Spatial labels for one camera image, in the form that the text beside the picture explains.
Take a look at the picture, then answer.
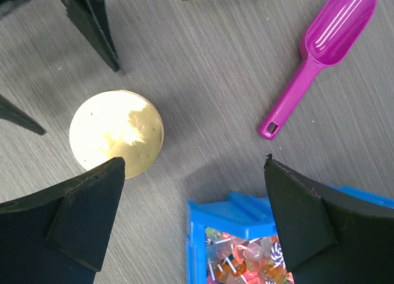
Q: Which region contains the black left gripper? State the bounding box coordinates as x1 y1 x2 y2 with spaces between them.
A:
1 0 120 72

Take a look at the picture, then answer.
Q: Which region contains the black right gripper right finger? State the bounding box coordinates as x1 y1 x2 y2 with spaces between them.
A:
264 154 336 272

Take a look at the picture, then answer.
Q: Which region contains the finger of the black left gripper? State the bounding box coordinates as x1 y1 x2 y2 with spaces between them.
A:
0 96 46 135

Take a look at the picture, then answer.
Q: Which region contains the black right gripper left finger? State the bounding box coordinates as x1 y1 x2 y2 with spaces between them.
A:
47 157 126 272

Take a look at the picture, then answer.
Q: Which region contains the round gold jar lid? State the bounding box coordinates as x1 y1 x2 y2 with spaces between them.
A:
69 90 164 179

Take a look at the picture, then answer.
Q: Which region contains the magenta plastic scoop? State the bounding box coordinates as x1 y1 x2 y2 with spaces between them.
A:
257 0 377 140

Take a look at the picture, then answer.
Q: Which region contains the blue bin of lollipops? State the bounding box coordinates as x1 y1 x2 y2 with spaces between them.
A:
185 185 394 284

